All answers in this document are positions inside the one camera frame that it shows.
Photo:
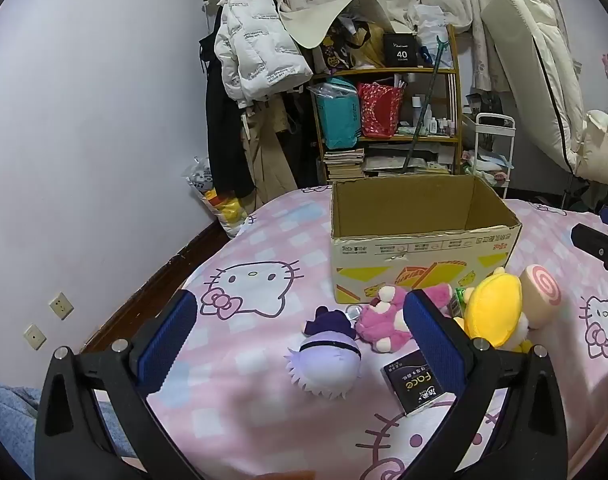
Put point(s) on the cardboard box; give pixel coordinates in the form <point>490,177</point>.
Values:
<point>414,255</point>

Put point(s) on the stack of books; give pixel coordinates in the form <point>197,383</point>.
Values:
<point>344,165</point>

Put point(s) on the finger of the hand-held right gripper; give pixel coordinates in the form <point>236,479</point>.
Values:
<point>591,240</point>

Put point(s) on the teal bag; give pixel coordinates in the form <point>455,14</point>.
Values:
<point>339,120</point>

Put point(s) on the white metal cart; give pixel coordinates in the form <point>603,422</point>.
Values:
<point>494,120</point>

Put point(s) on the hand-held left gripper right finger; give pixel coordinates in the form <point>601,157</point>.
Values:
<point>434,340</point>

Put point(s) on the black square box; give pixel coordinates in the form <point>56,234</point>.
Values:
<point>399,50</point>

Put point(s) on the pink bear plush toy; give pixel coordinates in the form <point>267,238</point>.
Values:
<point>384,325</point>

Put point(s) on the blue fleece blanket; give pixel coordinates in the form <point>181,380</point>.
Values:
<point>13,420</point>

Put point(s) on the cream folded mattress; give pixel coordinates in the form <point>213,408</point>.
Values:
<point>534,60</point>

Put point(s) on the yellow plush toy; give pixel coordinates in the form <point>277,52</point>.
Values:
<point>494,310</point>

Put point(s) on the pink cat-print bed sheet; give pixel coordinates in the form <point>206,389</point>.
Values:
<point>264,425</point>

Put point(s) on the red patterned bag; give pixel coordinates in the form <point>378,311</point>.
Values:
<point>379,110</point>

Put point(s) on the green pole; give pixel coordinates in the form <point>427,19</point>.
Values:
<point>424,105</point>

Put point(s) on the wooden shelf unit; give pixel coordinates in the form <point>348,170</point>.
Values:
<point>384,141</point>

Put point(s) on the clear plastic bag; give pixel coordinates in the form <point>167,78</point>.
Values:
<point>218,205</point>

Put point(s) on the beige cloth sheet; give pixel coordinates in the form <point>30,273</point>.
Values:
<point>319,22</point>

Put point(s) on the green tissue packet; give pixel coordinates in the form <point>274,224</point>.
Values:
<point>458,304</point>

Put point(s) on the beige wall socket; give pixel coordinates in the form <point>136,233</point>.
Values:
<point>61,306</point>
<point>35,337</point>

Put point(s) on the beige hanging pants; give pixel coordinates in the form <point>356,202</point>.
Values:
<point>271,160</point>

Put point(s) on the purple-haired plush doll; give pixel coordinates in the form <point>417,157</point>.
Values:
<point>326,365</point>

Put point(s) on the pink swirl plush cushion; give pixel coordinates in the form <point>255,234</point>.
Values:
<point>541,292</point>

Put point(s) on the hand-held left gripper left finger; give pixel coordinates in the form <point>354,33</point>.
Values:
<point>166,345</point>

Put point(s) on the white puffer jacket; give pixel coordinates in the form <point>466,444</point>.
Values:
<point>254,45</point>

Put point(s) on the black tissue packet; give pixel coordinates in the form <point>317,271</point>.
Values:
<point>409,385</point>

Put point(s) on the black hanging coat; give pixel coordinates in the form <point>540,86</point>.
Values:
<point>226,135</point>

